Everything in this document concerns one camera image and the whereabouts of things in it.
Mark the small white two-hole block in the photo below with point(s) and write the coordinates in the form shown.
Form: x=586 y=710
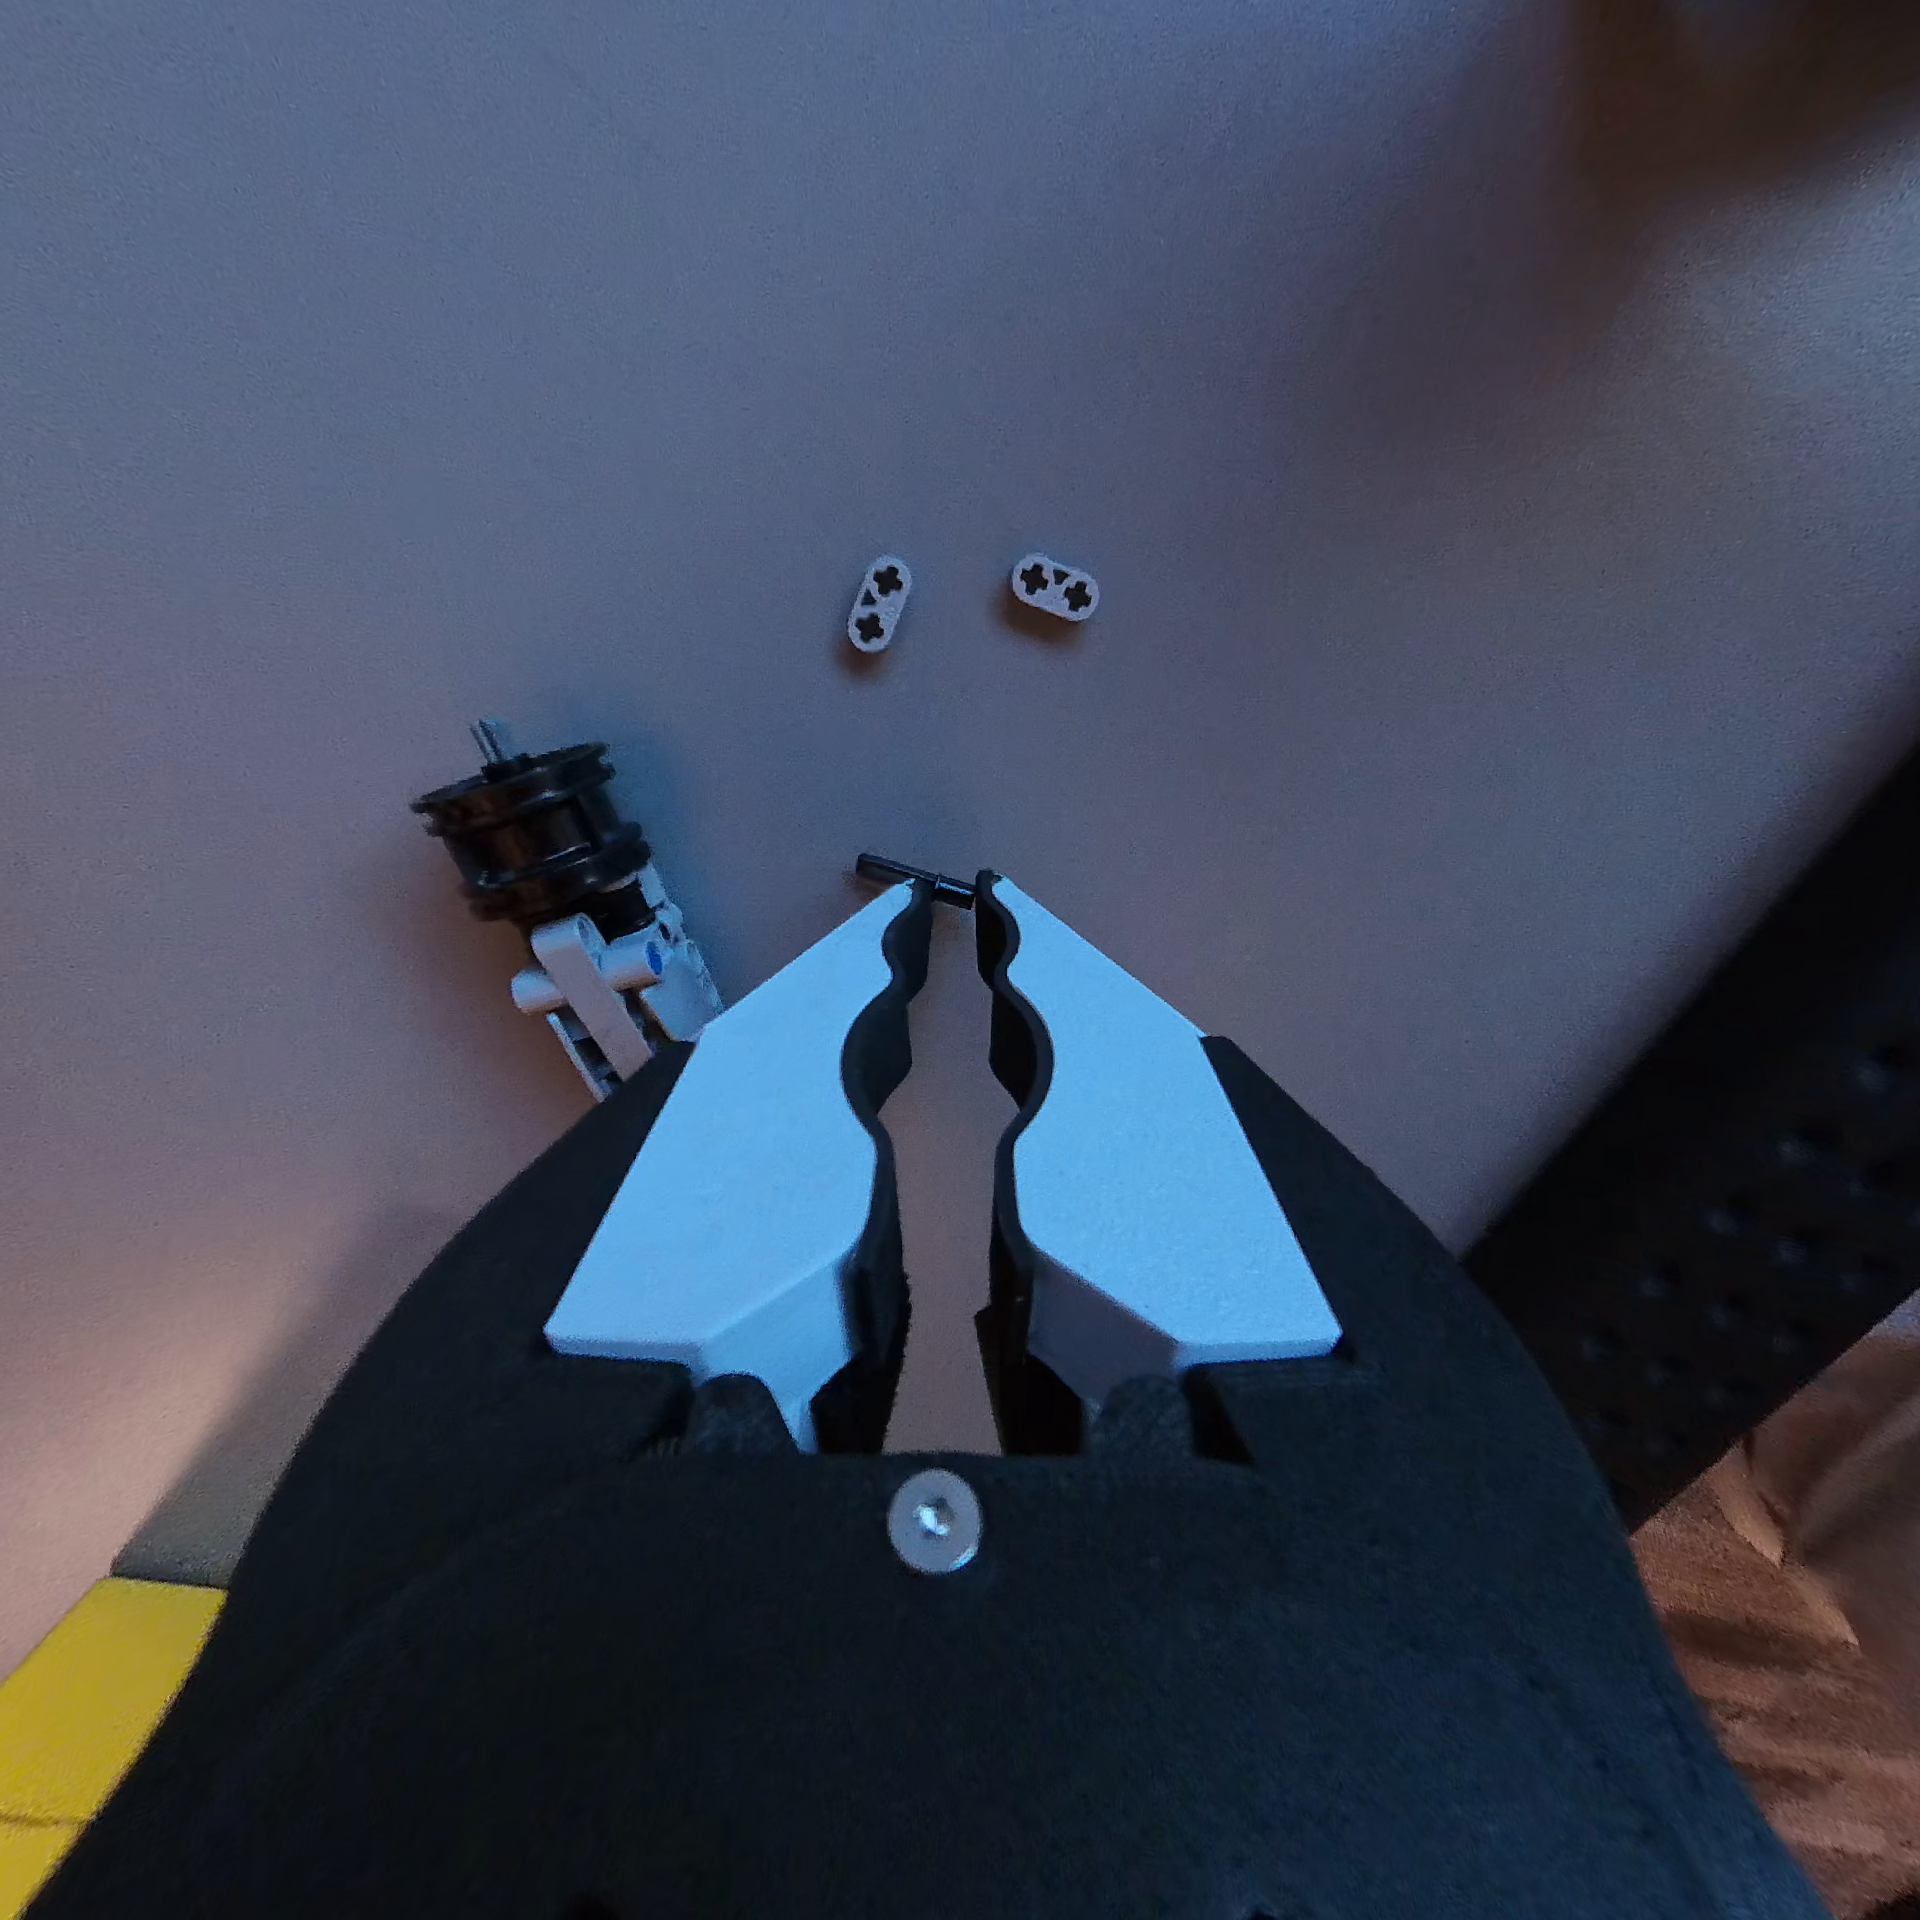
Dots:
x=1051 y=585
x=880 y=605

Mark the white block assembly with wheel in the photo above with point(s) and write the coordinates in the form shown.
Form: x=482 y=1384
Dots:
x=539 y=855

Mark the yellow plastic bin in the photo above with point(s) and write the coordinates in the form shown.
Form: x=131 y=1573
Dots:
x=89 y=1695

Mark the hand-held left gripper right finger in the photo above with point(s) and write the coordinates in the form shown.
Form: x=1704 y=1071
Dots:
x=1171 y=1200

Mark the short black axle pin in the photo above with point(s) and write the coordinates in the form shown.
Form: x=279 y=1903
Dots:
x=907 y=874

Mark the black perforated panel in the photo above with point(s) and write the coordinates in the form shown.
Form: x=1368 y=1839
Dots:
x=1724 y=1170

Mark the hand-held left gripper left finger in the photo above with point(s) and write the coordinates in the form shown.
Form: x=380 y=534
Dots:
x=721 y=1200

